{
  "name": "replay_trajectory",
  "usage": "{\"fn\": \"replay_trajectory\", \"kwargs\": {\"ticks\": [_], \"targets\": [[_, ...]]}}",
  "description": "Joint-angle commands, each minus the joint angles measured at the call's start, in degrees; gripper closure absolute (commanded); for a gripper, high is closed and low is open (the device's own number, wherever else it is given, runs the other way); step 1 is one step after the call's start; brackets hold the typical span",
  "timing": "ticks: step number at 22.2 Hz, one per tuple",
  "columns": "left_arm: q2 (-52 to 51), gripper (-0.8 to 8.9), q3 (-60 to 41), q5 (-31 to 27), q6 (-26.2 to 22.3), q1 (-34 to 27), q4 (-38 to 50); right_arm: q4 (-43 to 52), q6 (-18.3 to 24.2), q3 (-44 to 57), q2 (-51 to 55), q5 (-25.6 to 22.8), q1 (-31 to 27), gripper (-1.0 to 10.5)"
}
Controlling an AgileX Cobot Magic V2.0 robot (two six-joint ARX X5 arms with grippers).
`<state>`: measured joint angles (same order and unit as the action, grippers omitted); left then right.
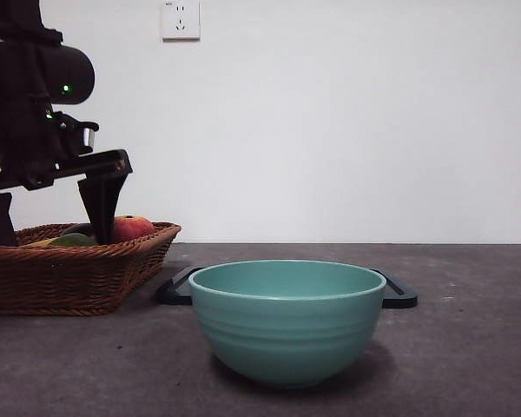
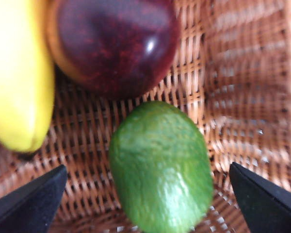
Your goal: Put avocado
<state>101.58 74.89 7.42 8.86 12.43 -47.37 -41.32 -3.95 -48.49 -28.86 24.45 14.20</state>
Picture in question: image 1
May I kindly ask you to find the green avocado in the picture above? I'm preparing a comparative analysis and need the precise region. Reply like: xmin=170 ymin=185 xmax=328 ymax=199
xmin=47 ymin=233 xmax=98 ymax=248

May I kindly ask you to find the teal ceramic bowl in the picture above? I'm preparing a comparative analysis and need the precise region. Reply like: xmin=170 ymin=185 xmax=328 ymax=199
xmin=187 ymin=259 xmax=388 ymax=390

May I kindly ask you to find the dark purple plum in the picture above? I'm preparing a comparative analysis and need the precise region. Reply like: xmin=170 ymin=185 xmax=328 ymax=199
xmin=63 ymin=222 xmax=97 ymax=238

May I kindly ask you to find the brown wicker basket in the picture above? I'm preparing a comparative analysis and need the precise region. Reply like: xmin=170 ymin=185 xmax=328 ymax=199
xmin=0 ymin=222 xmax=183 ymax=318

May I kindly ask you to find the black rectangular tray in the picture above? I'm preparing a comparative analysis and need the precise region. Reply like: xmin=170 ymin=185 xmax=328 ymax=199
xmin=155 ymin=266 xmax=419 ymax=311

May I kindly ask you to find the white wall socket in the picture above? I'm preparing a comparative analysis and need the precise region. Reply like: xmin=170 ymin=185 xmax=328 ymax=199
xmin=162 ymin=0 xmax=201 ymax=43

